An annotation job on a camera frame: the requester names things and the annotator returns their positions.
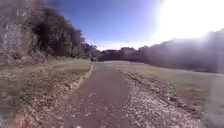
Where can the reddish-brown paved path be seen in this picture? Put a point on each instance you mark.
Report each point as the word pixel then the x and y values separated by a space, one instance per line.
pixel 101 90

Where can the dry grass field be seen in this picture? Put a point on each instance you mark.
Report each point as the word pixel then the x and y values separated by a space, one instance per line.
pixel 173 80

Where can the dark wood of trees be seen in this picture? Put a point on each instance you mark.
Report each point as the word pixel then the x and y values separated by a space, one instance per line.
pixel 180 53

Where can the row of trees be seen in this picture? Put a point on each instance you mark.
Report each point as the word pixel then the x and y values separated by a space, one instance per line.
pixel 50 33

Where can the dry grass verge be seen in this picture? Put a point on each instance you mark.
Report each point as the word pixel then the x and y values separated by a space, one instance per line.
pixel 36 83

